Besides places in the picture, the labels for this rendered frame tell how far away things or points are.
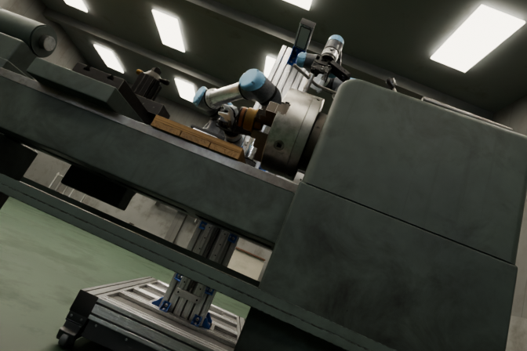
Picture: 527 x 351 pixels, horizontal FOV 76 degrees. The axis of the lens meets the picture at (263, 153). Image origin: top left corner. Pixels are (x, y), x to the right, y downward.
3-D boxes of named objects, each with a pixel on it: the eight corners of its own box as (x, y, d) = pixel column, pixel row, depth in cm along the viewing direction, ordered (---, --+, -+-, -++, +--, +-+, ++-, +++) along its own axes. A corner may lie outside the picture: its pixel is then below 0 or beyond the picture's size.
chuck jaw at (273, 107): (287, 121, 121) (290, 104, 111) (282, 133, 120) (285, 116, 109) (259, 111, 123) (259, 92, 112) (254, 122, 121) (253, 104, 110)
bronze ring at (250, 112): (267, 117, 130) (244, 110, 131) (267, 106, 122) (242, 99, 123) (259, 139, 128) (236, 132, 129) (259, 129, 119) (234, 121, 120)
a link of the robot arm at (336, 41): (344, 49, 160) (345, 33, 154) (338, 63, 155) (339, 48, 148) (328, 48, 163) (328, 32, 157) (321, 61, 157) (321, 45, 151)
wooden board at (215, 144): (245, 188, 135) (248, 179, 136) (238, 159, 101) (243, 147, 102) (178, 161, 139) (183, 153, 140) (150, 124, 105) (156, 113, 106)
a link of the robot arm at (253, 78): (206, 118, 198) (273, 103, 159) (186, 103, 189) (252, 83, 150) (213, 102, 202) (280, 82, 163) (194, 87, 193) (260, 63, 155)
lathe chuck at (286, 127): (285, 181, 136) (312, 110, 140) (282, 171, 105) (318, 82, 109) (263, 172, 137) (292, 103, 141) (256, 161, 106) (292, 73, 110)
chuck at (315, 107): (292, 184, 136) (320, 113, 140) (293, 175, 105) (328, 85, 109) (285, 181, 136) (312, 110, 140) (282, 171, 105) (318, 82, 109)
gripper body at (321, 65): (307, 80, 148) (314, 63, 154) (325, 86, 146) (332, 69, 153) (310, 66, 141) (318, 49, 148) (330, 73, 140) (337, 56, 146)
